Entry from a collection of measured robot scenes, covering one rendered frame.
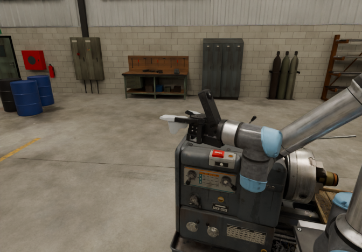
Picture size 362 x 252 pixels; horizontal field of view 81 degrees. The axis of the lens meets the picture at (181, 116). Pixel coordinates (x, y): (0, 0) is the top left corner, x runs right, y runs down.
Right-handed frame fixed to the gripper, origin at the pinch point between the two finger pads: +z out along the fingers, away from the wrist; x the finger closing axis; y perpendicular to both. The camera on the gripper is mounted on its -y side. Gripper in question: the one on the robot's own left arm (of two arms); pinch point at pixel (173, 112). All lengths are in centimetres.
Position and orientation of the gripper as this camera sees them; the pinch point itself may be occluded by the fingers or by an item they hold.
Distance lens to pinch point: 74.0
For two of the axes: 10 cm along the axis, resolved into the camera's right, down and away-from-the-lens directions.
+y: -0.8, 9.7, 2.1
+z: -8.1, -1.9, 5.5
